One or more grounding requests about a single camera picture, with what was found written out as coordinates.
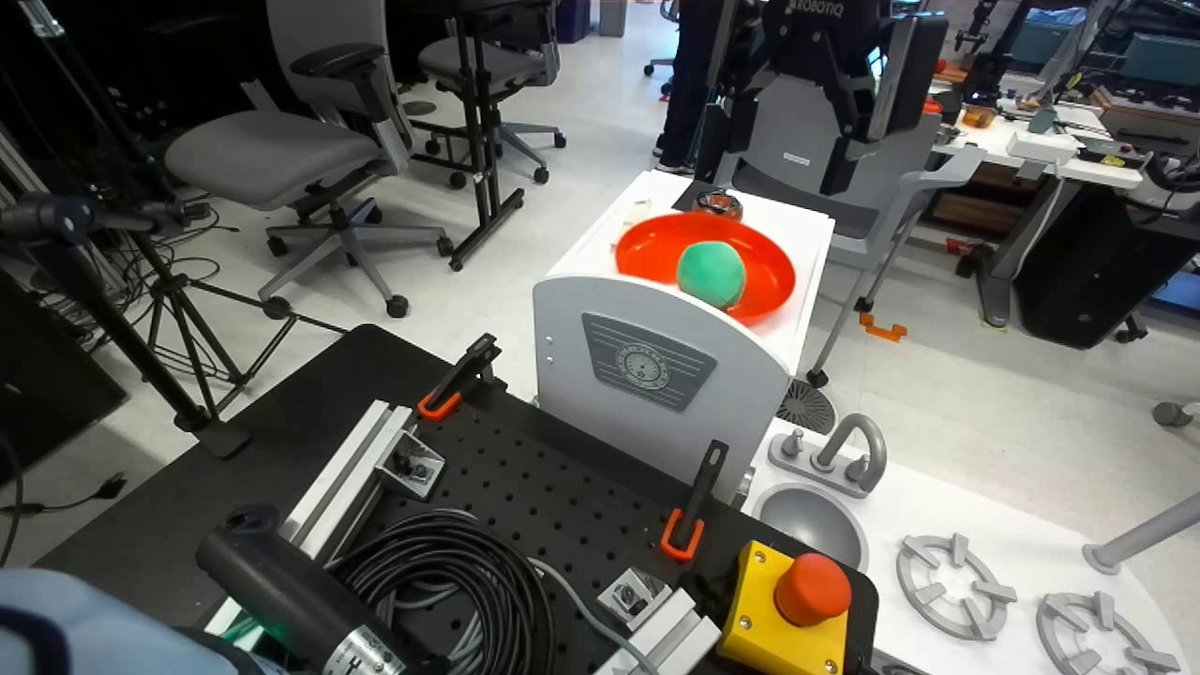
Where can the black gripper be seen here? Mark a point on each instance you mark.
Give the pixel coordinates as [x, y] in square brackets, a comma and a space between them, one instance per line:
[867, 57]

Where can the green plush toy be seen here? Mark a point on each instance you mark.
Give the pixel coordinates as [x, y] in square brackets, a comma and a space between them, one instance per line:
[710, 273]

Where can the orange plate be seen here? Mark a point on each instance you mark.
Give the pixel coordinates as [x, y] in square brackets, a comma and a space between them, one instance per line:
[652, 244]

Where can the white toy kitchen cabinet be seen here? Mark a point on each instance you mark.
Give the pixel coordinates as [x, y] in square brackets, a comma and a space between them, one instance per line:
[657, 374]

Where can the white toy stove top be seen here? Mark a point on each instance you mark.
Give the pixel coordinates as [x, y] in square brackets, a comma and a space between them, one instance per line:
[965, 588]

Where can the small brown bowl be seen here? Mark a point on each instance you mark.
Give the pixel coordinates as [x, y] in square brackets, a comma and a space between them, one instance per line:
[720, 203]

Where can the orange clamp far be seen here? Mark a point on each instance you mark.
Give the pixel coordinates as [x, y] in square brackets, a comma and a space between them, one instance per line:
[475, 369]

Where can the orange clamp near cabinet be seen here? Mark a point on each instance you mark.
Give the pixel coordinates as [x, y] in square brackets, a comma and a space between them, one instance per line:
[683, 528]

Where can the grey office chair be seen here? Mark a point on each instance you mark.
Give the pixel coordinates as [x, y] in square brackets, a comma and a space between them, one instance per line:
[333, 57]

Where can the yellow emergency stop button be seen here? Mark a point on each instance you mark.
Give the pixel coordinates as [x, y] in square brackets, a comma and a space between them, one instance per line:
[787, 612]

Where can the aluminium extrusion rail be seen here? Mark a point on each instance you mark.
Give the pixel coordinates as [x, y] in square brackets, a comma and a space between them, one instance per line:
[340, 487]

